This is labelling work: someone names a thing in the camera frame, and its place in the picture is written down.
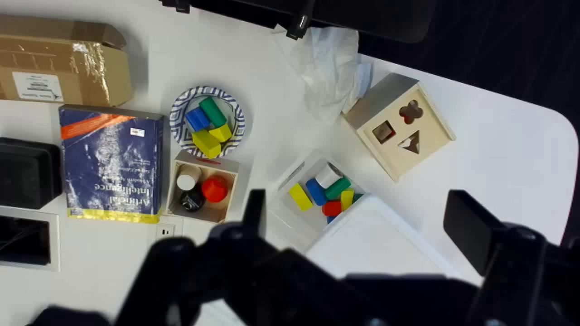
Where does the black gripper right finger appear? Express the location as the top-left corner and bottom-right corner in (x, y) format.
(443, 188), (580, 326)

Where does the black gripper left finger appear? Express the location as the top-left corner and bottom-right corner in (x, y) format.
(115, 186), (378, 326)

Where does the clear plastic bag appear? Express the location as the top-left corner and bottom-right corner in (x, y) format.
(275, 25), (378, 125)

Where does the clear plastic container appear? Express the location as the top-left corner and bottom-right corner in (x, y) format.
(275, 152), (371, 246)

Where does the red wooden cylinder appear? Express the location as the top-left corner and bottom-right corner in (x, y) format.
(200, 174), (233, 204)

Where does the yellow square block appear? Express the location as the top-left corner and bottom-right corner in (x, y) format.
(289, 181), (316, 213)

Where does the open wooden box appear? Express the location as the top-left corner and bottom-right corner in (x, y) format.
(168, 150), (242, 224)

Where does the black wooden cylinder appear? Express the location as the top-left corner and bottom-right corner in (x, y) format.
(177, 183), (207, 215)

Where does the blue wooden block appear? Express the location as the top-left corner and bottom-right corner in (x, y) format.
(305, 177), (331, 206)

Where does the white wooden cylinder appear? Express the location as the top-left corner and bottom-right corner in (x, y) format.
(175, 163), (206, 192)

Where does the red wooden block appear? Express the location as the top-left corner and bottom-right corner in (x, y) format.
(322, 199), (345, 219)

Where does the white cylinder block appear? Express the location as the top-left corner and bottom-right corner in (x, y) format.
(314, 163), (343, 190)

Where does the long green block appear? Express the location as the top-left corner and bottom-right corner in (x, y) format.
(323, 175), (352, 203)

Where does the small yellow block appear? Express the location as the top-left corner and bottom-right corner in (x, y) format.
(340, 186), (358, 212)

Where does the white container lid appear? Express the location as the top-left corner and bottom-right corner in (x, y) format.
(305, 194), (487, 286)

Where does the blue ridged block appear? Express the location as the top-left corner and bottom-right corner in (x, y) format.
(184, 107), (215, 134)

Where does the green cylinder block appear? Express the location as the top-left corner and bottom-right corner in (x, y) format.
(200, 96), (229, 128)

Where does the blue patterned paper plate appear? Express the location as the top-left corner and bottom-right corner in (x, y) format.
(169, 83), (249, 161)

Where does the blue textbook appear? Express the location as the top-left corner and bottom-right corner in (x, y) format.
(59, 105), (169, 224)

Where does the black rectangular device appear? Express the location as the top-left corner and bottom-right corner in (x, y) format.
(0, 136), (64, 210)

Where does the recessed table outlet box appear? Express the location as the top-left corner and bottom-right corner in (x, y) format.
(0, 206), (62, 270)

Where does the brown cardboard box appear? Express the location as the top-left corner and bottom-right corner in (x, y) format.
(0, 14), (135, 108)

